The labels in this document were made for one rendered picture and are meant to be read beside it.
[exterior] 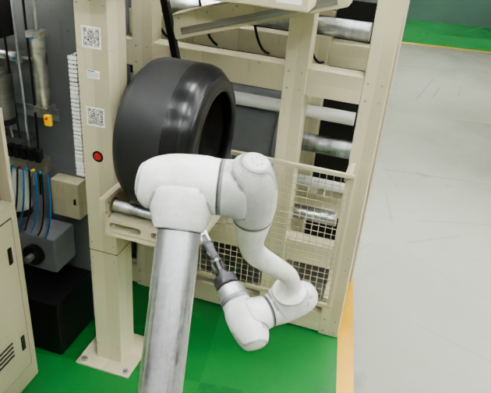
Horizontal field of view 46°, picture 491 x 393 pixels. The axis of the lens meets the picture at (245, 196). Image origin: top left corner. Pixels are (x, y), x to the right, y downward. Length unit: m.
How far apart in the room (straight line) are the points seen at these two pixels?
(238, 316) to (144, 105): 0.74
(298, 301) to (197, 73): 0.82
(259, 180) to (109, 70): 0.99
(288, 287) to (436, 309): 1.85
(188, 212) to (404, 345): 2.05
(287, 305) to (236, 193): 0.56
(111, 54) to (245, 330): 1.04
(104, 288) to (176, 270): 1.33
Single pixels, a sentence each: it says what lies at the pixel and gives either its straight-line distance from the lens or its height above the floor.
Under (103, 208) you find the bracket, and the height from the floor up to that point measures 0.91.
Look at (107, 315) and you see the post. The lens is 2.69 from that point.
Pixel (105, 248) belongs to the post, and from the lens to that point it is 2.46.
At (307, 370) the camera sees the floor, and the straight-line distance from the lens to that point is 2.88.
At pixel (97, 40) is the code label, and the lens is 2.10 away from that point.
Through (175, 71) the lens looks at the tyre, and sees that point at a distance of 2.00.
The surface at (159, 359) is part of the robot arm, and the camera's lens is 1.30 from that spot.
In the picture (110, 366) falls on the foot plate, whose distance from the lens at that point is 2.84.
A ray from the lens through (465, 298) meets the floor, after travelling 3.61.
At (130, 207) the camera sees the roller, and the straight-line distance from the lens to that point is 2.20.
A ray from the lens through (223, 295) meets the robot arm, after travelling 1.77.
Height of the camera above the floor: 2.04
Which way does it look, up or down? 29 degrees down
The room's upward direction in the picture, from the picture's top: 5 degrees clockwise
